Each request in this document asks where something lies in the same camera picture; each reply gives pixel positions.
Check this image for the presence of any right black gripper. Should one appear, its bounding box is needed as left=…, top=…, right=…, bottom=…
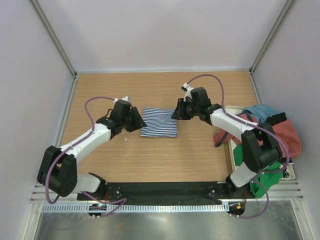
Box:
left=171, top=98, right=200, bottom=121

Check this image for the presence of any blue white striped tank top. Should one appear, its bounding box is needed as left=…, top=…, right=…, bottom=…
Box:
left=140, top=107, right=178, bottom=138

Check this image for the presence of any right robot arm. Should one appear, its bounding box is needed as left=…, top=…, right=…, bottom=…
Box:
left=171, top=83, right=283, bottom=198

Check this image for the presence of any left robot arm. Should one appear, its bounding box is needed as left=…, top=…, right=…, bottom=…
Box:
left=37, top=99, right=146, bottom=204

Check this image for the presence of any teal tank top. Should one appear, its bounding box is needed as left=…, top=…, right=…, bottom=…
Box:
left=242, top=104, right=281, bottom=124

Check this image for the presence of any black tank top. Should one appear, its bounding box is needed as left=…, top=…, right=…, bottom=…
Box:
left=265, top=112, right=287, bottom=126

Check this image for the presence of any red tank top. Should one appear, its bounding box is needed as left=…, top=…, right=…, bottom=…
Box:
left=213, top=119, right=302, bottom=158

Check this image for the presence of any green tank top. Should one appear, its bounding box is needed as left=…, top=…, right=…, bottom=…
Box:
left=233, top=144, right=284, bottom=198

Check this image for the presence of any white plastic tray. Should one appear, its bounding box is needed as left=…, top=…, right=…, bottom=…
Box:
left=225, top=105, right=296, bottom=181

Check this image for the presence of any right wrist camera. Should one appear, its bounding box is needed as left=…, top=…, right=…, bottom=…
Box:
left=181, top=83, right=194, bottom=102

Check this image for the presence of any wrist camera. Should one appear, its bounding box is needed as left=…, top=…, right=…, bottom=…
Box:
left=113, top=96, right=132, bottom=103
left=181, top=83, right=194, bottom=102

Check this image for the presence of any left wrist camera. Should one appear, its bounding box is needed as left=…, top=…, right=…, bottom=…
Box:
left=113, top=96, right=132, bottom=103

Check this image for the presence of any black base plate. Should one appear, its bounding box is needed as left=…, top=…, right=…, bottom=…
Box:
left=89, top=181, right=255, bottom=206

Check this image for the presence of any slotted cable duct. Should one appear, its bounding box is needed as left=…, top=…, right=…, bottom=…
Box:
left=41, top=202, right=229, bottom=214

